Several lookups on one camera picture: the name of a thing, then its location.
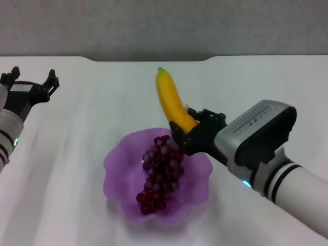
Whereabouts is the dark red grape bunch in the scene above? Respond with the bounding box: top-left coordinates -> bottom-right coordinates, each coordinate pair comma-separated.
135,135 -> 186,216

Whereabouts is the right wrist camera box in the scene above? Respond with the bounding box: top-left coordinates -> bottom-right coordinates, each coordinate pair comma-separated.
214,99 -> 298,167

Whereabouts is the purple wavy-rimmed plastic plate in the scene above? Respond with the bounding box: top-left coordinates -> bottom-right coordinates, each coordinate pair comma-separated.
102,127 -> 213,227

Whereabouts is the yellow banana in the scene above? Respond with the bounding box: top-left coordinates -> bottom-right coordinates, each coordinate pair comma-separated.
155,67 -> 199,135

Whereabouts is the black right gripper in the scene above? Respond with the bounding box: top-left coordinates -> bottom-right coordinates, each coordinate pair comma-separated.
169,108 -> 229,168

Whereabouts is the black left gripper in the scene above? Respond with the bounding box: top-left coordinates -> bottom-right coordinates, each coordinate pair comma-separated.
0,66 -> 60,124

